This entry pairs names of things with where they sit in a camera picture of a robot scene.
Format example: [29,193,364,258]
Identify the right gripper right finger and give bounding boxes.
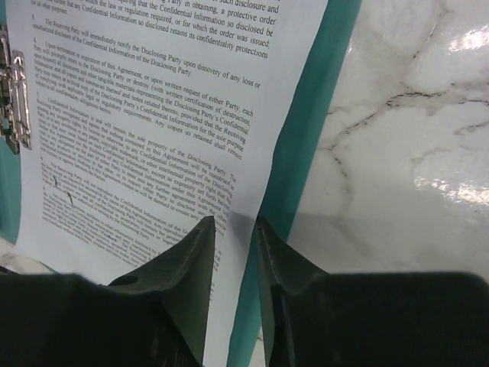
[256,218,488,366]

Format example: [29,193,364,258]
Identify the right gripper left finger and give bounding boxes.
[1,216,215,366]

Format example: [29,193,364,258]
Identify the white printed paper files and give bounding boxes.
[6,1,327,366]

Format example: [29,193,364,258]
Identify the silver folder clip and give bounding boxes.
[1,24,32,154]

